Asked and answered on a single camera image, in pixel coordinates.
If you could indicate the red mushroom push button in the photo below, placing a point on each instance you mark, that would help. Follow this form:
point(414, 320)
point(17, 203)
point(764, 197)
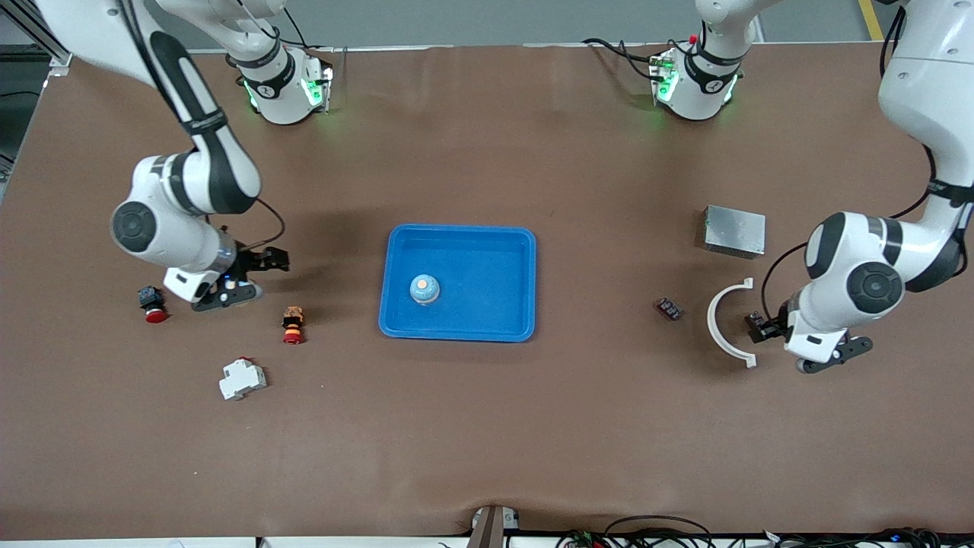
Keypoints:
point(152, 304)

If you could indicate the white circuit breaker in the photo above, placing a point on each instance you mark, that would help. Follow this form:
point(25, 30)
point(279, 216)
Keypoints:
point(242, 379)

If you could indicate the blue plastic tray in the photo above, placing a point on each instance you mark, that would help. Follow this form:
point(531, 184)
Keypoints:
point(487, 304)

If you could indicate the brown table cover mat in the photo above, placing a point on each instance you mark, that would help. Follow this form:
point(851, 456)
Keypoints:
point(487, 426)

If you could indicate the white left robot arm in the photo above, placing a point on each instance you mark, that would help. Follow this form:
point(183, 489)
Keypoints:
point(928, 91)

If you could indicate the aluminium frame profile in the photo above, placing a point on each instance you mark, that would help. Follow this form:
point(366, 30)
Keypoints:
point(59, 59)

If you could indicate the metal mount bracket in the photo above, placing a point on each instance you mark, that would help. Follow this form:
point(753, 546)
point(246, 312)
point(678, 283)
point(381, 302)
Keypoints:
point(487, 529)

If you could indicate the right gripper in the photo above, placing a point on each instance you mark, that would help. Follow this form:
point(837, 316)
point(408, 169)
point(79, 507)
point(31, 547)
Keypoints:
point(249, 263)

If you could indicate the red yellow emergency stop button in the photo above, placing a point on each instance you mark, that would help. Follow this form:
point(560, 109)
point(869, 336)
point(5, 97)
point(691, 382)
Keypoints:
point(293, 323)

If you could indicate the white curved plastic arc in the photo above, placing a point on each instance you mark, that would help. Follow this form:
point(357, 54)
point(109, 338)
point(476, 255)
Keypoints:
point(712, 323)

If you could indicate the silver metal box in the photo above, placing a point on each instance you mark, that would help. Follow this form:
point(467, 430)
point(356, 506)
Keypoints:
point(734, 232)

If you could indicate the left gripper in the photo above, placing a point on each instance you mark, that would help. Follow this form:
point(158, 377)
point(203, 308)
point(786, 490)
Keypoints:
point(775, 326)

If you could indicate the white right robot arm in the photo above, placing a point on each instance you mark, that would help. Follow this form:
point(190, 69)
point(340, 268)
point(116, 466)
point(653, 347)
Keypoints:
point(175, 228)

